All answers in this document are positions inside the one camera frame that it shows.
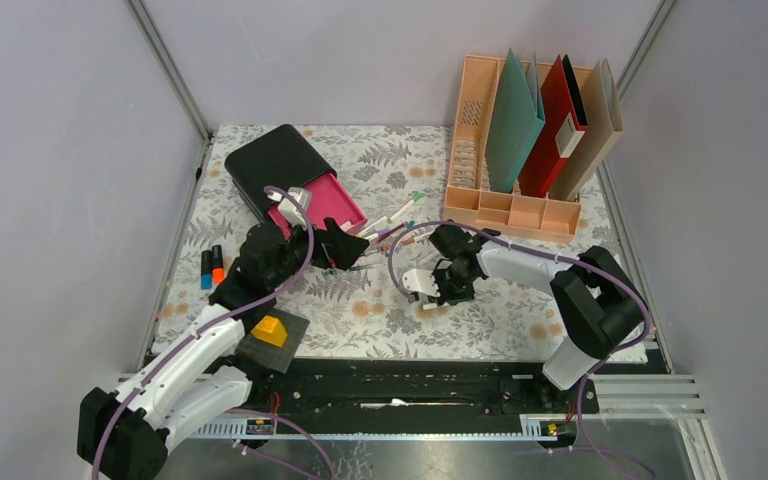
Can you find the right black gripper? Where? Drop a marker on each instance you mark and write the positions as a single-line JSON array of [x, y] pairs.
[[447, 297]]

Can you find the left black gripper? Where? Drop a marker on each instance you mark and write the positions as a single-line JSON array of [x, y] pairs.
[[336, 248]]

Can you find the black pink drawer box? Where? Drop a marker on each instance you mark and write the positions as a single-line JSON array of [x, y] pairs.
[[283, 158]]

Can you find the teal folder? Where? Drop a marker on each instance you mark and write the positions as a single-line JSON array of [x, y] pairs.
[[517, 119]]

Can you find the red folder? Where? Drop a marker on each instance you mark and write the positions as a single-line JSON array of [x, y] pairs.
[[565, 124]]

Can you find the beige folder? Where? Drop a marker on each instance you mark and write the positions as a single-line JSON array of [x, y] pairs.
[[605, 125]]

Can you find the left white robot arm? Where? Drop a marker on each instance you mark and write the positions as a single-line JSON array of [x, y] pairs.
[[129, 432]]

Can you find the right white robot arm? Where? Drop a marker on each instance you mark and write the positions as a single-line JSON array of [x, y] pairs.
[[597, 302]]

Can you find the black gel pen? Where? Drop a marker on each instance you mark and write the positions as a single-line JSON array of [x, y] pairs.
[[357, 268]]

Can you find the purple capped white marker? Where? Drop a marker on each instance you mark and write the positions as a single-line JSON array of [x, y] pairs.
[[381, 235]]

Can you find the floral table mat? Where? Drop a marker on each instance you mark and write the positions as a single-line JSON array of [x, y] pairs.
[[361, 314]]

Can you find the peach plastic file organizer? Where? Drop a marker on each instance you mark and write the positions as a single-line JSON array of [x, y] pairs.
[[468, 198]]

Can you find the yellow toy block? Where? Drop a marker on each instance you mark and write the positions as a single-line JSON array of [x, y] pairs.
[[270, 330]]

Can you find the orange highlighter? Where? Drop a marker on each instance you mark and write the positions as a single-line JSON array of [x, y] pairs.
[[217, 269]]

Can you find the blue highlighter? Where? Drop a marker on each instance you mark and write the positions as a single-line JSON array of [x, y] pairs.
[[206, 270]]

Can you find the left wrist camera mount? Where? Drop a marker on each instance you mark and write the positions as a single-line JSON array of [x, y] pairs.
[[293, 206]]

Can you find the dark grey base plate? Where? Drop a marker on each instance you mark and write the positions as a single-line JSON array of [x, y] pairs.
[[271, 357]]

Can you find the black mounting rail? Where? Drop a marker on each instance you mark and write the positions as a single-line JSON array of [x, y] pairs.
[[410, 397]]

